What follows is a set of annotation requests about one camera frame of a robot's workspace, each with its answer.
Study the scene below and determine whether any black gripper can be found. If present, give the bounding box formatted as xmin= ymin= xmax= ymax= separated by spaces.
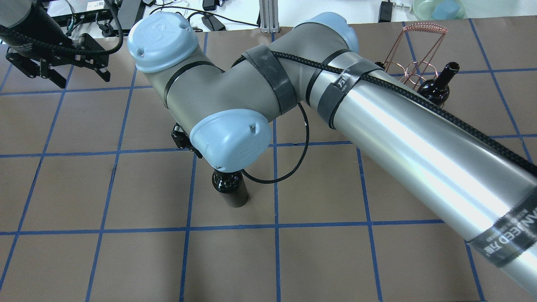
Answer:
xmin=171 ymin=123 xmax=203 ymax=159

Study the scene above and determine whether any black adaptive gripper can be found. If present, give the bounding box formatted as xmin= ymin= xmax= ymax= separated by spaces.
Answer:
xmin=5 ymin=34 xmax=110 ymax=82

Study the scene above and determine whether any dark wine bottle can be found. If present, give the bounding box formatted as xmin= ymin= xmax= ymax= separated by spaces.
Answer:
xmin=211 ymin=169 xmax=249 ymax=208

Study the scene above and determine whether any dark wine bottle front basket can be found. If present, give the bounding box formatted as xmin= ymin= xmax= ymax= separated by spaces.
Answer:
xmin=417 ymin=62 xmax=460 ymax=108

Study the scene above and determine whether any brown paper mat blue grid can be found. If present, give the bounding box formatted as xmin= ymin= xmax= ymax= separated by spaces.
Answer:
xmin=1 ymin=46 xmax=533 ymax=302

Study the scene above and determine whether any black power adapter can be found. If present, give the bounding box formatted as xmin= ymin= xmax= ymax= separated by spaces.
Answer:
xmin=378 ymin=0 xmax=394 ymax=23

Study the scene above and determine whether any green glass plate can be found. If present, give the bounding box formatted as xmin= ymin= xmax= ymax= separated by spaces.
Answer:
xmin=411 ymin=0 xmax=465 ymax=21

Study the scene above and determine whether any blue foam cube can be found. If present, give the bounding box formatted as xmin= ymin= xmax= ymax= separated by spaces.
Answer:
xmin=431 ymin=0 xmax=462 ymax=20

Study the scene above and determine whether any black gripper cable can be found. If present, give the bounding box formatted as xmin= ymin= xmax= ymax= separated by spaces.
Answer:
xmin=241 ymin=101 xmax=310 ymax=184

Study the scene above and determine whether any aluminium frame post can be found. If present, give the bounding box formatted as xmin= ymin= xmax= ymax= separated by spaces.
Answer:
xmin=259 ymin=0 xmax=280 ymax=33

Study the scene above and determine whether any copper wire wine basket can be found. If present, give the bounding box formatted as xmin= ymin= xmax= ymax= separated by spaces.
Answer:
xmin=379 ymin=21 xmax=448 ymax=91

